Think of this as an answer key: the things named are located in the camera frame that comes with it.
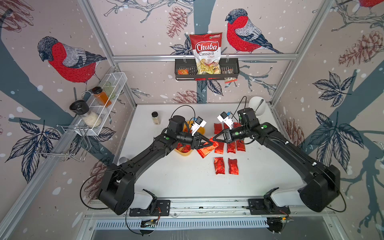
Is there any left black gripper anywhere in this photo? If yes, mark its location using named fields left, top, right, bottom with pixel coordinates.
left=176, top=130, right=213, bottom=151

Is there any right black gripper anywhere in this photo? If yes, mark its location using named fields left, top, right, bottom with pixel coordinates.
left=211, top=126, right=250, bottom=145

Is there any yellow plastic storage box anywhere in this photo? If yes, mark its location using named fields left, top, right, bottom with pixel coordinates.
left=175, top=120, right=206, bottom=157

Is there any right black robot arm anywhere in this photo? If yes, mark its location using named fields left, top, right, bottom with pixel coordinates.
left=213, top=108, right=341, bottom=215

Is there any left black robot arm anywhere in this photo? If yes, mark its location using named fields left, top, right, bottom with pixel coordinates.
left=96, top=115, right=214, bottom=215

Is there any red tea bags pile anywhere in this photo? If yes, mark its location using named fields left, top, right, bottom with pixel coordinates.
left=176, top=144, right=191, bottom=153

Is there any small spice jar on table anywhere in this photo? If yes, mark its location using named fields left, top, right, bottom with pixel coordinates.
left=151, top=112, right=161, bottom=125

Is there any white utensil cup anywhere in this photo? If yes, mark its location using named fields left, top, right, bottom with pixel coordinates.
left=249, top=96, right=267, bottom=117

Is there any metal spoon in cup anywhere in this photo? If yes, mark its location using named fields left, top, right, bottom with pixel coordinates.
left=255, top=99, right=264, bottom=113

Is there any Chuba cassava chips bag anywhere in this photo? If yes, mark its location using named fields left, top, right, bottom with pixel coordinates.
left=190, top=33, right=222, bottom=75

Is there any orange spice jar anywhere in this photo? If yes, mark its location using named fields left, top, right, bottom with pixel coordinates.
left=91, top=87, right=112, bottom=108

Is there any black lid rice jar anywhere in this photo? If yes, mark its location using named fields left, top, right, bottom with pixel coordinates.
left=69, top=100, right=102, bottom=129

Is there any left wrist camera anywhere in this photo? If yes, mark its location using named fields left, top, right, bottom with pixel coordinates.
left=191, top=117, right=207, bottom=136

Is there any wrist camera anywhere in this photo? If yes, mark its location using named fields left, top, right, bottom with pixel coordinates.
left=191, top=117, right=207, bottom=136
left=217, top=112, right=234, bottom=130

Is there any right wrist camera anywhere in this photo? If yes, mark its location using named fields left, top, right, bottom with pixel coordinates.
left=217, top=112, right=234, bottom=130

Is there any black wire wall basket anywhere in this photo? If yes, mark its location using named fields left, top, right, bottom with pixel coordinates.
left=175, top=59, right=240, bottom=81

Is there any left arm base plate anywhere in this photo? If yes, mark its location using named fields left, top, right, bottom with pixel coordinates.
left=129, top=200, right=171, bottom=217

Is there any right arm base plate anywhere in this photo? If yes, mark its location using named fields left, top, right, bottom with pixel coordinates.
left=248, top=198, right=291, bottom=215

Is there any glass jar by wall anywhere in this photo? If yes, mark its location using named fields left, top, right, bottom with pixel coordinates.
left=118, top=157, right=129, bottom=166

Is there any white wire wall shelf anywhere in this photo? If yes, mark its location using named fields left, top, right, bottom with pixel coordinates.
left=69, top=72, right=127, bottom=136

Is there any chrome wire rack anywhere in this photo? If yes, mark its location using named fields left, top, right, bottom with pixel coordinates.
left=35, top=125, right=92, bottom=163

